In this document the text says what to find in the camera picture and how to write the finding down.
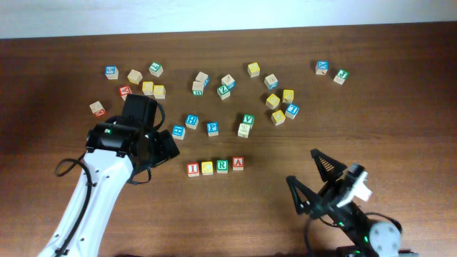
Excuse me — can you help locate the blue I block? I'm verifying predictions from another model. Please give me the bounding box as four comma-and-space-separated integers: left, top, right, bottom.
285, 104, 300, 119

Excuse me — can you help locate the green Z block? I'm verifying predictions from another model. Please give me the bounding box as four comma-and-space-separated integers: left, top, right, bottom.
217, 85, 231, 100

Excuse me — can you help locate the white wooden X block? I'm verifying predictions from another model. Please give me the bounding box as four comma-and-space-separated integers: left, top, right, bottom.
237, 124, 251, 138

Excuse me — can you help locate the green V block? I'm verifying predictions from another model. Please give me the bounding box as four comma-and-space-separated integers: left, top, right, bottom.
242, 114, 255, 129

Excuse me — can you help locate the yellow C block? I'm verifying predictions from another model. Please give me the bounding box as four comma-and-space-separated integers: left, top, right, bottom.
201, 161, 214, 176

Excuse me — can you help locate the blue block lower centre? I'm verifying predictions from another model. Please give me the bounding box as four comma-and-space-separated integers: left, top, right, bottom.
171, 125, 186, 140

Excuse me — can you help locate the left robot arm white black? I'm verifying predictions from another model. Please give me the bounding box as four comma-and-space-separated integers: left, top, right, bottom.
40, 94, 179, 256

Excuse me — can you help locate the blue H block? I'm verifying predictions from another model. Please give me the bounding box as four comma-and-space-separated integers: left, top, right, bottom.
185, 114, 199, 129

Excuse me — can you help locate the blue P block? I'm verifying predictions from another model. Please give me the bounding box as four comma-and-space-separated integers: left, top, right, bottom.
206, 122, 219, 136

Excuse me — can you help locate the yellow block right pair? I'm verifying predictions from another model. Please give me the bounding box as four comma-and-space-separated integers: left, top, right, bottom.
153, 84, 166, 99

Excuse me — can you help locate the yellow block top centre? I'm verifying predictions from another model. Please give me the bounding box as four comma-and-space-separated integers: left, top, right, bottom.
248, 62, 261, 78

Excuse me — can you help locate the yellow block left pair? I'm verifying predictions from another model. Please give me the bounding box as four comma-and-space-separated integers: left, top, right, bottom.
142, 81, 154, 96

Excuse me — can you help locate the red A block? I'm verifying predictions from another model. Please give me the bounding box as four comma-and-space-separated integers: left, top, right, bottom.
232, 156, 245, 171

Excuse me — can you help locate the green J block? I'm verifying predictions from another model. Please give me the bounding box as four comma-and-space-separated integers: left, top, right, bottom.
333, 69, 349, 85

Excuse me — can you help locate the plain wooden block top left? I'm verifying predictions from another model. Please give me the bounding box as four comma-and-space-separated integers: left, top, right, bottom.
127, 69, 143, 85

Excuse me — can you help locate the wooden block red side left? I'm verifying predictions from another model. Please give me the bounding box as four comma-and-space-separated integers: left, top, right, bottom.
89, 101, 106, 117

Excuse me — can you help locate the yellow block right cluster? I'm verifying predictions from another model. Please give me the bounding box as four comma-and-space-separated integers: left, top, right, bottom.
282, 89, 294, 104

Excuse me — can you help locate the blue S block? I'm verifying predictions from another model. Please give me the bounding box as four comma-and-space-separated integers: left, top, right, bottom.
104, 66, 119, 80

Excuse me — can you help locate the yellow S block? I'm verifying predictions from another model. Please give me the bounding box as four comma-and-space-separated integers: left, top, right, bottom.
266, 94, 281, 110

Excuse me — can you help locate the red I block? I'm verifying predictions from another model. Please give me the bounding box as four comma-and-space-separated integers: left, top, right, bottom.
186, 163, 200, 177

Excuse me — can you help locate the green R block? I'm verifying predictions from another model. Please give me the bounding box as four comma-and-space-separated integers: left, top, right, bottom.
216, 160, 229, 173

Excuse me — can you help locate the yellow E block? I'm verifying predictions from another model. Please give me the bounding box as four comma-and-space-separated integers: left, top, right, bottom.
271, 110, 286, 126

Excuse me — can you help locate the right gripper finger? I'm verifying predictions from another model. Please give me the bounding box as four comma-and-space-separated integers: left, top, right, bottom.
286, 176, 320, 215
311, 148, 348, 182

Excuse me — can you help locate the blue X block far right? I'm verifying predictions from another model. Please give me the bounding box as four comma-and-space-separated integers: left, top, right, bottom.
315, 61, 329, 75

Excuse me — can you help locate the red K block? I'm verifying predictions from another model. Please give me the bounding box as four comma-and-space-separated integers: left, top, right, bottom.
119, 85, 132, 101

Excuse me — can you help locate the wooden block green side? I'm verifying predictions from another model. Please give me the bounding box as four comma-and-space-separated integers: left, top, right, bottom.
192, 81, 204, 96

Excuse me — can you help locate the yellow block pair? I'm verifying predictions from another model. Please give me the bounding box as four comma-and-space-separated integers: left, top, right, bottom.
153, 84, 166, 99
142, 81, 154, 96

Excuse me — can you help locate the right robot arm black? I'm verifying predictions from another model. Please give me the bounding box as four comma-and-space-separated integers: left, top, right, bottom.
286, 148, 403, 256

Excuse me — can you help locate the wooden block blue D side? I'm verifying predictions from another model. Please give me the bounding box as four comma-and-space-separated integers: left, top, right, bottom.
264, 74, 278, 90

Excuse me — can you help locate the green L block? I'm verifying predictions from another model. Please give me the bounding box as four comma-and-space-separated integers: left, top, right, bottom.
149, 62, 164, 77

